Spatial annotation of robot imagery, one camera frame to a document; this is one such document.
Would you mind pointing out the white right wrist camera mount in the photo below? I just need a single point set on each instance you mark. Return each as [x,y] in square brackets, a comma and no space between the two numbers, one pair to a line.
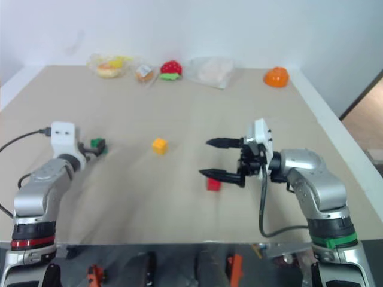
[261,133]

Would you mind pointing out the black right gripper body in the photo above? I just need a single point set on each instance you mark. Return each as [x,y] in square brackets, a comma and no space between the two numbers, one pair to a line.
[250,163]

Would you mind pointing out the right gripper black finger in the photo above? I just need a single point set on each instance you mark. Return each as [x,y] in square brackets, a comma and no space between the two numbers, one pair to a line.
[218,175]
[224,143]

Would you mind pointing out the yellow cube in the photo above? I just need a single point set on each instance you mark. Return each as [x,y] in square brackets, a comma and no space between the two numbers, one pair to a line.
[160,146]

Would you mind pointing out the bagged yellow toy food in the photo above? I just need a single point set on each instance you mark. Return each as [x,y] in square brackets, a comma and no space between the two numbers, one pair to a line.
[109,66]

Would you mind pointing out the green cube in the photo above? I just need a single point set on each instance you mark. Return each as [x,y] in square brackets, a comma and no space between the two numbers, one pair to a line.
[96,143]

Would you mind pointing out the orange clip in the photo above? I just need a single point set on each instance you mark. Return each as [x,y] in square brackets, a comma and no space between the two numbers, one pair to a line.
[235,266]
[95,273]

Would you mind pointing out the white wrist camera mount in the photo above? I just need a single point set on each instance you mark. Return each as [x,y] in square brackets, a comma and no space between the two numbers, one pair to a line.
[261,133]
[63,134]

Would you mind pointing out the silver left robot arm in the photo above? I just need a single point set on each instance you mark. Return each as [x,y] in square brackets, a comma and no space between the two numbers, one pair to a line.
[39,185]

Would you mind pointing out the bagged orange toy bread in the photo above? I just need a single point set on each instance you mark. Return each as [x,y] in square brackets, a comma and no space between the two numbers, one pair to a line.
[145,74]

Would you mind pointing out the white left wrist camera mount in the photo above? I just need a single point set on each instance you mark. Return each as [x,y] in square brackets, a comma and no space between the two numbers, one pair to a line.
[63,134]

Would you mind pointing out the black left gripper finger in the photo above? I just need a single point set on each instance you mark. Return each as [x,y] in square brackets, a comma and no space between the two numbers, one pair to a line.
[103,146]

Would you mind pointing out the orange plastic toy fruit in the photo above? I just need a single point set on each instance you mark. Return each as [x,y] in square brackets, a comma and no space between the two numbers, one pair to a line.
[276,76]

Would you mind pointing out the red strawberry toy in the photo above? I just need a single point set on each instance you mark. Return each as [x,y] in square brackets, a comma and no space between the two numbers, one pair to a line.
[171,70]

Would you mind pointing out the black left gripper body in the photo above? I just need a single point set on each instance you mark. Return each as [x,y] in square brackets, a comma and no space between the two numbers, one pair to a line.
[84,149]

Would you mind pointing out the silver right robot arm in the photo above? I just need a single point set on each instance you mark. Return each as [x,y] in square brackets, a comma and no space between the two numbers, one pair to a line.
[302,163]

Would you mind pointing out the clear bag with pale item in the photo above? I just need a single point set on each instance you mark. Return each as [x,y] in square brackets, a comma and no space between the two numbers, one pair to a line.
[213,71]

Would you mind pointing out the red cube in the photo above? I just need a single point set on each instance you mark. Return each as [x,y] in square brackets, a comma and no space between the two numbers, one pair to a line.
[213,185]

